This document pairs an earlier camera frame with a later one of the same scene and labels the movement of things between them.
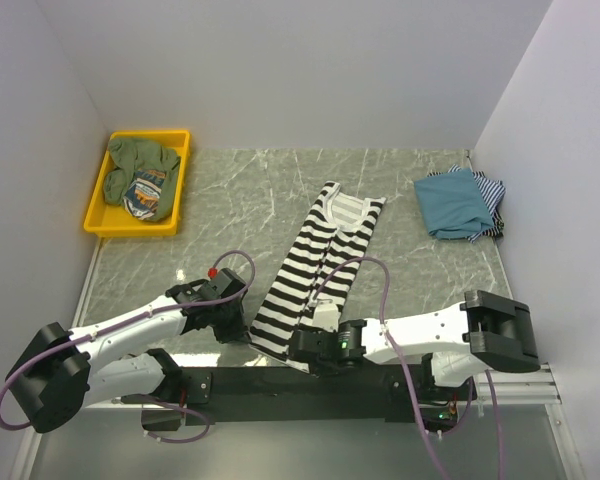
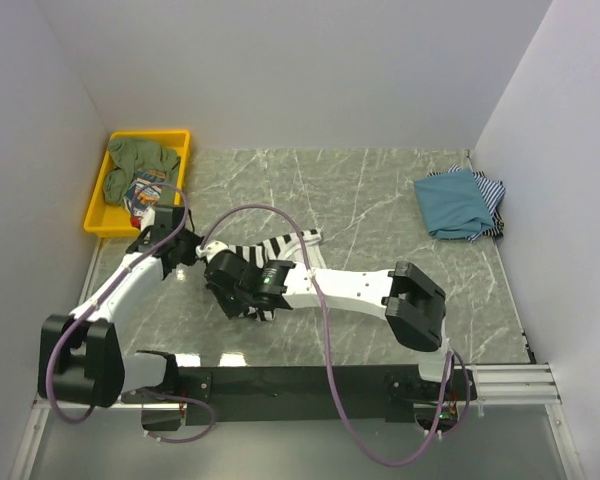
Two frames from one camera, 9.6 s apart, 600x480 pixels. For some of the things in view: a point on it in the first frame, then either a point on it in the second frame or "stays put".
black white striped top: [318, 267] -> [286, 248]
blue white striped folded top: [492, 192] stays put
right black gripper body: [323, 368] -> [234, 304]
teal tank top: [453, 205] stays put
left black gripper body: [229, 324] -> [189, 240]
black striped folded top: [492, 193] stays put
